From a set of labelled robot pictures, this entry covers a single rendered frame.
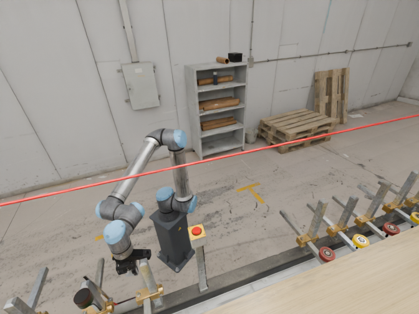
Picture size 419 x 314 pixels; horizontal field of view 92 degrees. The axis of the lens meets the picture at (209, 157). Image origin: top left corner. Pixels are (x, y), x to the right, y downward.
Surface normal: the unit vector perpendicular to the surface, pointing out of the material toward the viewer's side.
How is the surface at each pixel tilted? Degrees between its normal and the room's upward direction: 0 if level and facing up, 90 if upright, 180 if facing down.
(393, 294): 0
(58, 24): 90
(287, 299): 0
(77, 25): 90
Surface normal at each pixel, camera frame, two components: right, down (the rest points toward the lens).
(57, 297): -0.04, -0.84
